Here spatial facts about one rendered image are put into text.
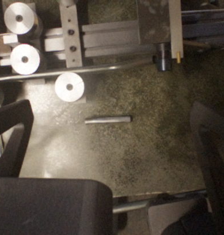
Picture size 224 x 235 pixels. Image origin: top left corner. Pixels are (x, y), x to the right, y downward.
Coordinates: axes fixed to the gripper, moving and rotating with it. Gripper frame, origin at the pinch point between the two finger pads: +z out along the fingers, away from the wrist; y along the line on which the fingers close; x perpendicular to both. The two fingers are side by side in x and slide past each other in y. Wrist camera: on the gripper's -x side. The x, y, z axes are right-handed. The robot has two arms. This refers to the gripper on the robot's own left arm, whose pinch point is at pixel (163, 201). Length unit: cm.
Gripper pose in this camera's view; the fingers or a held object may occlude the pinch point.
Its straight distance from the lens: 36.1
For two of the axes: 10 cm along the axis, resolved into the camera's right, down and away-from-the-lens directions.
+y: -1.8, -9.8, -1.2
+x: -9.8, 1.8, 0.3
